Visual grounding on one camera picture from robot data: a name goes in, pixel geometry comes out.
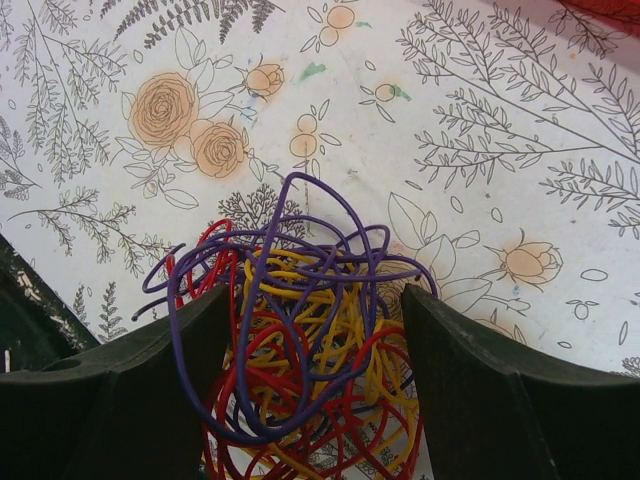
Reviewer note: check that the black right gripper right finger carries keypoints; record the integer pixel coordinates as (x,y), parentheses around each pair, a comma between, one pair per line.
(493,408)

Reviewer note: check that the red plastic bin right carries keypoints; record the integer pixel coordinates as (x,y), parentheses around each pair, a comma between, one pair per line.
(621,14)

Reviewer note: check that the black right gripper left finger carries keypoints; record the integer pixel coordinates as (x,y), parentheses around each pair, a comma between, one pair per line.
(116,411)

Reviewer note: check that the floral patterned table mat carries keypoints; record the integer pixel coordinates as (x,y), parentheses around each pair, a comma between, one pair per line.
(269,176)

